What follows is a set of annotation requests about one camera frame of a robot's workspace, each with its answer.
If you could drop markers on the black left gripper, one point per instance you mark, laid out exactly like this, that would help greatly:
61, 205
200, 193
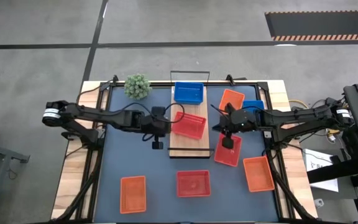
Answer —
157, 126

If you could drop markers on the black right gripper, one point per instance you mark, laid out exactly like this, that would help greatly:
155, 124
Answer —
241, 121

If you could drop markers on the red plastic basket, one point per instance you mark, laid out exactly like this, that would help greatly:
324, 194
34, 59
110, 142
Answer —
191, 126
193, 183
228, 157

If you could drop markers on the orange plastic basket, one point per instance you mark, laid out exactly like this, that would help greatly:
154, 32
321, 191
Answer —
133, 194
258, 174
234, 97

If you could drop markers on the blue plastic basket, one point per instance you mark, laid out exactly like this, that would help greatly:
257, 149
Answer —
188, 95
253, 104

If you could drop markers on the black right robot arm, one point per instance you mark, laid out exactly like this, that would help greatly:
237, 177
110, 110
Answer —
291, 117

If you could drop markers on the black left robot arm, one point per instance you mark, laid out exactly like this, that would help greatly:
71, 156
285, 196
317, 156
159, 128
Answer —
104, 115

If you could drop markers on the wooden tray board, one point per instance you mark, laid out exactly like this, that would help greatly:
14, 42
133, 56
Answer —
188, 146

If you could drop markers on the blue-grey table mat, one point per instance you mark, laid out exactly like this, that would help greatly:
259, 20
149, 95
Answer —
154, 168

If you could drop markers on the green artificial potted plant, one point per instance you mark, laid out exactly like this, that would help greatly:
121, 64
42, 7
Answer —
137, 86

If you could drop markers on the white paper sheet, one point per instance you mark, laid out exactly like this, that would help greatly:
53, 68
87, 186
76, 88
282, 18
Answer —
320, 183

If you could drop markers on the small white adapter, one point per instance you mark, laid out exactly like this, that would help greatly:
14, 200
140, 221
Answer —
319, 203

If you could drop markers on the black hazard-striped floor mat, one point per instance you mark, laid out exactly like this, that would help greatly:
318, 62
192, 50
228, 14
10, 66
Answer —
322, 25

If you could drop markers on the small grey bracket box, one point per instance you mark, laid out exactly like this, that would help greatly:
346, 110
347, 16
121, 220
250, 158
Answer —
102, 132
267, 134

